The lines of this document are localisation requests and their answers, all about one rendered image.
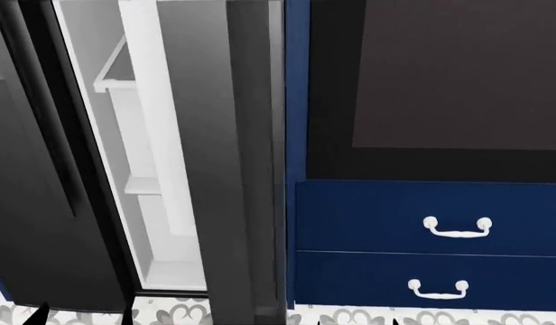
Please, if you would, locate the black fridge door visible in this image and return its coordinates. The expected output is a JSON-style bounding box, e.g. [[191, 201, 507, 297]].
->
[[0, 0, 142, 314]]

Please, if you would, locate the white fridge shelf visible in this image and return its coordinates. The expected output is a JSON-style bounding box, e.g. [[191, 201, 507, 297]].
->
[[123, 174, 162, 197], [92, 32, 137, 93]]

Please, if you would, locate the dark grey fridge door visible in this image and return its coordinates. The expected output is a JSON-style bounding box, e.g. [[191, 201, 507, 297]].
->
[[154, 0, 288, 325]]

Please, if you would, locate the navy blue drawer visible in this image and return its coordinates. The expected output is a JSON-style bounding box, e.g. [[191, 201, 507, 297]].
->
[[294, 180, 556, 259], [294, 249, 556, 313]]

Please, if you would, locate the black built-in oven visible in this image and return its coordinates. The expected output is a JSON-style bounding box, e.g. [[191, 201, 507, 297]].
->
[[303, 0, 556, 186]]

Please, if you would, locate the navy blue cabinet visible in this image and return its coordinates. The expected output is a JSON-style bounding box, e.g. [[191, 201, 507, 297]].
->
[[283, 0, 556, 313]]

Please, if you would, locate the dark oven window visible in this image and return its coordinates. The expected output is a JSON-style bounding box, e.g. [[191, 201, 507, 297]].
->
[[351, 0, 556, 151]]

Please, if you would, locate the white drawer handle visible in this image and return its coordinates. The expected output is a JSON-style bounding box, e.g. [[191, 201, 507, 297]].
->
[[406, 278, 470, 301], [422, 216, 494, 239]]

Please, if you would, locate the black fridge door handle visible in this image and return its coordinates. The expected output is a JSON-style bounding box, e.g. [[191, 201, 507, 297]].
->
[[18, 0, 77, 218]]

